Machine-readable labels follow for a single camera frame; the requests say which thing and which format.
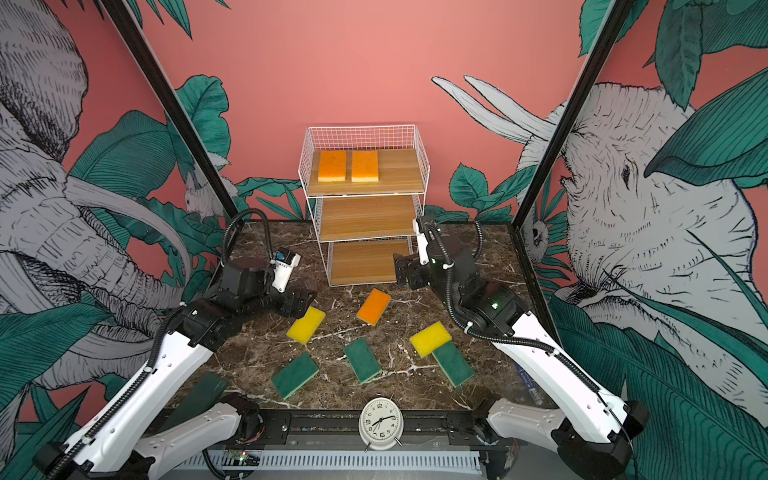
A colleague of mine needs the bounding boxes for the white slotted cable duct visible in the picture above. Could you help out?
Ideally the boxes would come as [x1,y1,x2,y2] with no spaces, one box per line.
[209,450,483,474]

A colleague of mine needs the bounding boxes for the yellow sponge left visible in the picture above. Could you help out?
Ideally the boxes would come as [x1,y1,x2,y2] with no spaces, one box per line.
[286,307,326,345]

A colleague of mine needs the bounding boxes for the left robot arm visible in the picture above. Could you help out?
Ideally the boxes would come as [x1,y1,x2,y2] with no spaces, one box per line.
[33,233,316,479]

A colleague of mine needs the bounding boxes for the white alarm clock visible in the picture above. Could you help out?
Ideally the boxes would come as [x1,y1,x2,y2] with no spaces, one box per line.
[358,397,404,451]

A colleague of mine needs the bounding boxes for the red and blue marker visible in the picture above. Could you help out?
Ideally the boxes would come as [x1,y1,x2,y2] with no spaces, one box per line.
[516,364,544,407]

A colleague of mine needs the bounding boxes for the yellow sponge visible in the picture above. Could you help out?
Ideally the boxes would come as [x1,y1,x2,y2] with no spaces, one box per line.
[410,321,452,358]
[286,307,326,345]

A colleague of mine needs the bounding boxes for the white wire three-tier shelf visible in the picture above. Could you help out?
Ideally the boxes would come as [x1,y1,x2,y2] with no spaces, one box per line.
[298,124,430,287]

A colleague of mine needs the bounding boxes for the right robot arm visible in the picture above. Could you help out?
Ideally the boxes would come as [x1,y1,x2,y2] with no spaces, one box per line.
[393,217,649,479]

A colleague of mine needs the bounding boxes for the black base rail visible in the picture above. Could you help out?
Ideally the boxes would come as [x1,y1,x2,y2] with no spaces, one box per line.
[239,409,607,448]

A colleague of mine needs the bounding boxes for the yellow sponge right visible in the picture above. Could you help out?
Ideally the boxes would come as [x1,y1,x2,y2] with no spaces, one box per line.
[410,321,452,358]

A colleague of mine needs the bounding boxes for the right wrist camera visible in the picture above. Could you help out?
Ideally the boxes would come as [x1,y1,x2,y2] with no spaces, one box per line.
[413,217,430,265]

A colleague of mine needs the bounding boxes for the orange sponge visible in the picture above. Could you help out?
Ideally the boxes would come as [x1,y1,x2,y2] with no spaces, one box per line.
[356,289,391,326]
[351,150,379,183]
[317,150,347,183]

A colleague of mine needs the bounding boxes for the green sponge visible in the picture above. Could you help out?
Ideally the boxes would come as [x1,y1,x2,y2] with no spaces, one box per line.
[344,338,382,384]
[432,341,475,388]
[271,352,319,400]

